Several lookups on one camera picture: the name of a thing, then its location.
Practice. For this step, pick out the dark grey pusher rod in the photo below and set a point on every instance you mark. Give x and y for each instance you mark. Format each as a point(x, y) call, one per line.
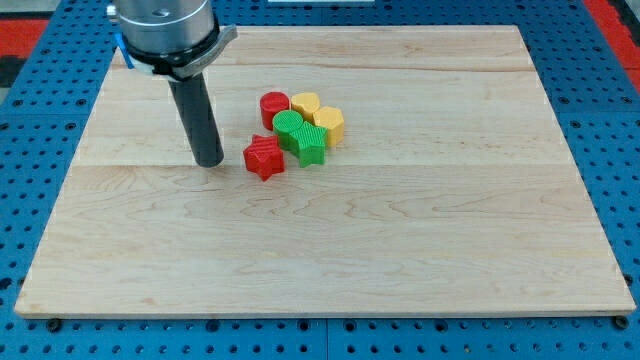
point(194, 107)

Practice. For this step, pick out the red star block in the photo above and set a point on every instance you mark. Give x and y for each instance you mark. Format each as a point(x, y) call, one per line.
point(264, 157)

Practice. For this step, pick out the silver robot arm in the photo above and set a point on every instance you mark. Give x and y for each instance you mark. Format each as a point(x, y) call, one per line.
point(178, 40)

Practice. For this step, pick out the green star block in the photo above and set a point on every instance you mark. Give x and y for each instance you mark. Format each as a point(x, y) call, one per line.
point(309, 144)

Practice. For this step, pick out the red cylinder block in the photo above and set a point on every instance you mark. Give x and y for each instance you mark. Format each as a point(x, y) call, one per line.
point(270, 104)

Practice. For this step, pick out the green cylinder block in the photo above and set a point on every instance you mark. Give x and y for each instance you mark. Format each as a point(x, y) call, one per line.
point(284, 124)

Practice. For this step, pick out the yellow heart block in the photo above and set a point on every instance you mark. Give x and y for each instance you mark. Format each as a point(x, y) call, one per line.
point(306, 104)

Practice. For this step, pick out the yellow hexagon block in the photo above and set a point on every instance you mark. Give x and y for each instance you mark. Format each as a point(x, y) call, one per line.
point(330, 118)

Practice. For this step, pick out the light wooden board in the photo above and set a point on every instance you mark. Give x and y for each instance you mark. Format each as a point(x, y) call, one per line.
point(453, 193)

